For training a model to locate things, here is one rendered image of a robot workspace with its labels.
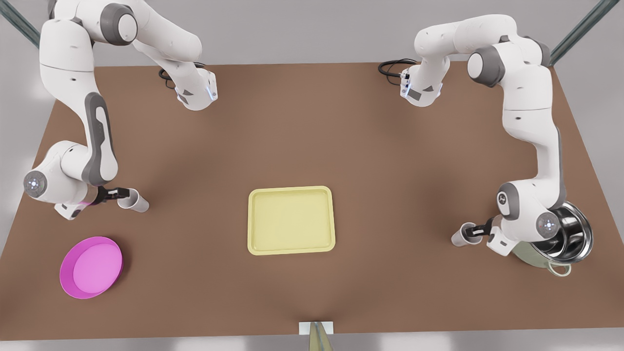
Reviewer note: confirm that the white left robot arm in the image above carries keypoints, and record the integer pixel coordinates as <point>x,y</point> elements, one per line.
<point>529,117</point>

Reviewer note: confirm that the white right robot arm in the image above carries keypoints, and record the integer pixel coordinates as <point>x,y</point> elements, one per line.
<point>73,92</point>

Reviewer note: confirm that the silver frame post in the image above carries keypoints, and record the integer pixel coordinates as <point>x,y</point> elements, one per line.
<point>320,339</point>
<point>19,22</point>
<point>580,27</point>

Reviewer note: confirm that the pale green steel pot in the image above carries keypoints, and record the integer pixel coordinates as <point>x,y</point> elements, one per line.
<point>570,239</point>

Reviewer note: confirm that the white frame post foot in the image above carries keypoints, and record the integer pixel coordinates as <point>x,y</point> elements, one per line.
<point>303,328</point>

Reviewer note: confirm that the white IKEA cup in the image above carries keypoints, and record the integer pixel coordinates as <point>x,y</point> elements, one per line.
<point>459,238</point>
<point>137,203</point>

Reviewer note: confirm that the yellow rectangular tray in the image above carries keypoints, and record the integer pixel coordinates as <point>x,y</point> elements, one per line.
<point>291,220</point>

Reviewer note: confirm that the pink round plate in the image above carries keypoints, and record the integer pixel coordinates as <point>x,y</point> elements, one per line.
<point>90,268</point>

